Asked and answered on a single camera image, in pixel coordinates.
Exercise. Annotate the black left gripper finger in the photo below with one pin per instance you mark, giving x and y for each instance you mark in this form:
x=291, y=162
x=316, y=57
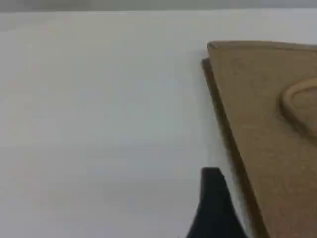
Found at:
x=215, y=210

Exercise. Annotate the brown jute tote bag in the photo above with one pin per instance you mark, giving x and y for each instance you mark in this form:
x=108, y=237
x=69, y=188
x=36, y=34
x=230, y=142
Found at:
x=260, y=124

